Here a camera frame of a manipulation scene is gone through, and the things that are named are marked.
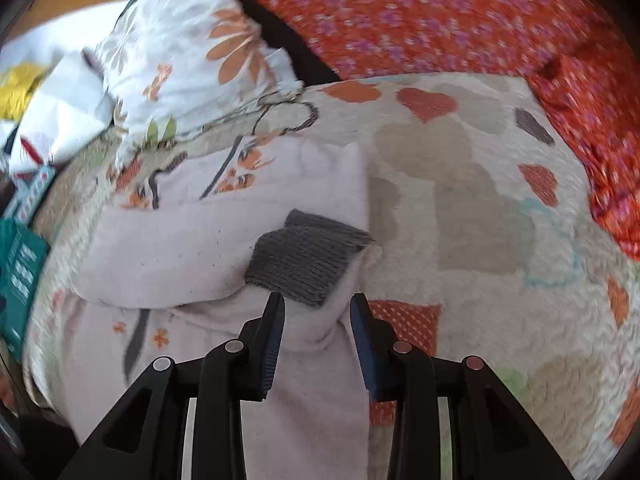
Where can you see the pale pink small sweater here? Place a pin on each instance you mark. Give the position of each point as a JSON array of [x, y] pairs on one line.
[[190, 245]]

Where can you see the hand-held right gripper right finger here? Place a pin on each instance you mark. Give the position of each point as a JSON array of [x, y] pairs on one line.
[[364, 355]]

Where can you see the teal box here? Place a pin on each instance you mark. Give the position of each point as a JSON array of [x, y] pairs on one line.
[[20, 270]]

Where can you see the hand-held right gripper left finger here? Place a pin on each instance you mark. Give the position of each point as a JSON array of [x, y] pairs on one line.
[[267, 355]]

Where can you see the white floral pillow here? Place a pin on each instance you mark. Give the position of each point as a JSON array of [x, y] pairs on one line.
[[190, 55]]

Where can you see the red floral blanket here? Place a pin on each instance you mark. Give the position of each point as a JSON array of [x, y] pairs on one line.
[[425, 15]]

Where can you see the cream heart-patterned blanket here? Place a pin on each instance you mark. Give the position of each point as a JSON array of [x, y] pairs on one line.
[[480, 200]]

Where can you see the patterned narrow box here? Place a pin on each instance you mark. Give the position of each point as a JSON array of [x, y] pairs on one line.
[[35, 192]]

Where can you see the white folded cloth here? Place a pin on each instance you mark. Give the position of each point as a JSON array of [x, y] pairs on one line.
[[65, 105]]

